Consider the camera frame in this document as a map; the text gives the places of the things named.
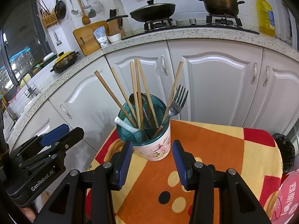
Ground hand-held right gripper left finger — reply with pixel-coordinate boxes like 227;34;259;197
35;139;134;224

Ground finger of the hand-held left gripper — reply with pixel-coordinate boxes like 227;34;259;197
9;124;70;161
20;127;84;175

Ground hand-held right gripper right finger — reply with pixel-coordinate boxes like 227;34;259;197
172;139;272;224

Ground floral utensil holder teal lid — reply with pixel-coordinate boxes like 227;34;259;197
116;94;171;162

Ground white ceramic spoon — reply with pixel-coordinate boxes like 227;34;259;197
114;117;138;132

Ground steel fork brown handle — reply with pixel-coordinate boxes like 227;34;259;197
152;85;189;137

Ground steel spoon brown handle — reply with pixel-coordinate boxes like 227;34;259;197
129;93;155;129

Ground bundle of wooden chopsticks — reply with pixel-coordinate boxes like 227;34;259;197
94;59;184;136

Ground person's left hand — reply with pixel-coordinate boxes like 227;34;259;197
22;208;38;221

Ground white cabinet door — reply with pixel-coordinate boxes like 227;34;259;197
9;99;70;150
167;40;264;127
38;56;131;159
243;48;299;136
104;42;181;131

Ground orange yellow printed tablecloth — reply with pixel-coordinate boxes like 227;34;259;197
86;119;284;224

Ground steel kitchen faucet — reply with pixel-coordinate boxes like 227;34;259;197
13;69;37;98

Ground yellow sponge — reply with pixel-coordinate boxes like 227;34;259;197
20;73;32;85

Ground black casserole yellow lid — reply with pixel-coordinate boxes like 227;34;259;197
50;51;79;73

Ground green soap dish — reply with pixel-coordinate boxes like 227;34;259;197
43;53;58;63

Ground dark window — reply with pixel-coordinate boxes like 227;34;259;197
0;27;53;98

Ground steel peeler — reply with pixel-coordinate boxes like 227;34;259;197
53;31;62;46

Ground wooden cutting board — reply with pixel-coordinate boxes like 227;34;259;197
73;20;110;56

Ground black trash bin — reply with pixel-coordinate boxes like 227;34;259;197
272;133;296;174

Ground white and blue packet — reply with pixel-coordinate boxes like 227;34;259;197
93;26;110;48

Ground red plastic stool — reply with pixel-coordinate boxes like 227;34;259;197
271;170;299;224

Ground small white bowl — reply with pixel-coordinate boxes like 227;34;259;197
107;33;122;43

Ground wooden spatula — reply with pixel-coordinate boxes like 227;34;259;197
77;0;91;25

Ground small black frying pan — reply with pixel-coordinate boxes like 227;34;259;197
54;0;67;20

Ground steel ladle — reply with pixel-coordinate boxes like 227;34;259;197
70;0;79;15

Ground grey slotted turner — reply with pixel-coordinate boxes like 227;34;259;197
83;0;97;18

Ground steel mesh strainer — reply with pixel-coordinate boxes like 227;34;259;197
90;0;103;13

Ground speckled kitchen countertop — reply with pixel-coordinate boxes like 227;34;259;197
0;26;299;131

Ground black gas stove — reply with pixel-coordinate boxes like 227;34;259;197
121;14;260;40

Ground black wok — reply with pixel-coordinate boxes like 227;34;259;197
106;5;176;23

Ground glass wok lid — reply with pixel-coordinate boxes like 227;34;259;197
130;0;176;13

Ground bronze cooking pot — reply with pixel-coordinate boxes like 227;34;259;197
193;0;245;17

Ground yellow cooking oil bottle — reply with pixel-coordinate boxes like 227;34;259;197
255;0;276;37

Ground white framed glass door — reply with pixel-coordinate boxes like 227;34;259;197
280;1;299;52

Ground wooden wall chopstick holder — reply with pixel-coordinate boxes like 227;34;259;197
37;0;58;28

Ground black cable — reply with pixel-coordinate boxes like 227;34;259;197
275;35;293;44

